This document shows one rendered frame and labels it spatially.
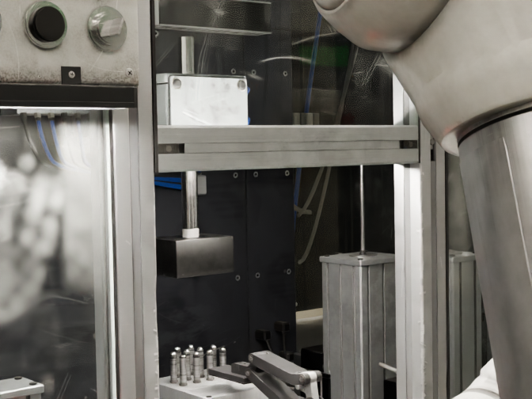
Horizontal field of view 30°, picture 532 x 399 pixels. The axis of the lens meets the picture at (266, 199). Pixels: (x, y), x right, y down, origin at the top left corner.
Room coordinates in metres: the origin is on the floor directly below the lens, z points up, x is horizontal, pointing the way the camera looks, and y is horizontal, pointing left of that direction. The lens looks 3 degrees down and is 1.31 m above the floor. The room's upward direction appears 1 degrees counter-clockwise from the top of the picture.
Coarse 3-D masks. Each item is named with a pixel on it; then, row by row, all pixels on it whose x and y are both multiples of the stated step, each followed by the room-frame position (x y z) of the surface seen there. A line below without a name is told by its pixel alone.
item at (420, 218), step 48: (144, 0) 0.93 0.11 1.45; (144, 48) 0.93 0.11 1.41; (144, 96) 0.93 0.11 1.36; (144, 144) 0.93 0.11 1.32; (144, 192) 0.93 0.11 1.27; (144, 240) 0.93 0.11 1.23; (144, 288) 0.93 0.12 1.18; (144, 336) 0.93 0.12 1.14; (144, 384) 0.93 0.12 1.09; (432, 384) 1.18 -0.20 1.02
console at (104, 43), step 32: (0, 0) 0.83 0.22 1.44; (32, 0) 0.85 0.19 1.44; (64, 0) 0.87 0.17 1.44; (96, 0) 0.89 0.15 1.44; (128, 0) 0.91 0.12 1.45; (0, 32) 0.83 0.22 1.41; (32, 32) 0.84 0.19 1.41; (64, 32) 0.86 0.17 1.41; (96, 32) 0.88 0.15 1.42; (128, 32) 0.91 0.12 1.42; (0, 64) 0.83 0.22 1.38; (32, 64) 0.85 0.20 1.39; (64, 64) 0.87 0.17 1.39; (96, 64) 0.89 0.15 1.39; (128, 64) 0.91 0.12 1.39
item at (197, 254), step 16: (192, 176) 1.21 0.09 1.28; (192, 192) 1.21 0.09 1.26; (192, 208) 1.21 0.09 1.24; (192, 224) 1.21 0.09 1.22; (160, 240) 1.19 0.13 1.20; (176, 240) 1.17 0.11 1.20; (192, 240) 1.18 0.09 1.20; (208, 240) 1.19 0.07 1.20; (224, 240) 1.21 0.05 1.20; (160, 256) 1.19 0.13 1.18; (176, 256) 1.17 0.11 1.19; (192, 256) 1.18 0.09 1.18; (208, 256) 1.19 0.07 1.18; (224, 256) 1.21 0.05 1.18; (160, 272) 1.19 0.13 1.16; (176, 272) 1.17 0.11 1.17; (192, 272) 1.18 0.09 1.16; (208, 272) 1.19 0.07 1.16; (224, 272) 1.21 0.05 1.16
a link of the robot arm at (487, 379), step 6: (492, 360) 0.98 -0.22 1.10; (486, 366) 0.98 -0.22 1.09; (492, 366) 0.97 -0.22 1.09; (486, 372) 0.97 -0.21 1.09; (492, 372) 0.96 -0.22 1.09; (480, 378) 0.98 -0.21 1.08; (486, 378) 0.97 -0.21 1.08; (492, 378) 0.96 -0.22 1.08; (474, 384) 0.97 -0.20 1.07; (480, 384) 0.96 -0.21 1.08; (486, 384) 0.96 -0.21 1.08; (492, 384) 0.95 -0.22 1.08; (492, 390) 0.94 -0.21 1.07
